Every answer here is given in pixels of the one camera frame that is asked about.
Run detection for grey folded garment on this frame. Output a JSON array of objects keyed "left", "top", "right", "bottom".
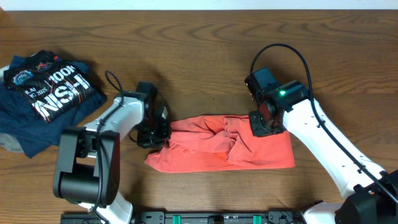
[{"left": 0, "top": 133, "right": 24, "bottom": 153}]

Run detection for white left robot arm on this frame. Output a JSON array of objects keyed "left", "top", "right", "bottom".
[{"left": 53, "top": 90, "right": 170, "bottom": 224}]

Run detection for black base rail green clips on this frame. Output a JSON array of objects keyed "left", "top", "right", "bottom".
[{"left": 59, "top": 208, "right": 306, "bottom": 224}]

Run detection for navy blue folded garment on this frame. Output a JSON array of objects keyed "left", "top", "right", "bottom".
[{"left": 1, "top": 56, "right": 106, "bottom": 158}]

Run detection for orange red t-shirt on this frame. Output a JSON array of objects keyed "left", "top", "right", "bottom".
[{"left": 145, "top": 115, "right": 295, "bottom": 173}]

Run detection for black printed folded t-shirt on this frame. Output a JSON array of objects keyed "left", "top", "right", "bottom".
[{"left": 4, "top": 50, "right": 96, "bottom": 123}]

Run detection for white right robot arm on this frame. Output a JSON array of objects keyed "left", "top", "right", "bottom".
[{"left": 246, "top": 81, "right": 397, "bottom": 224}]

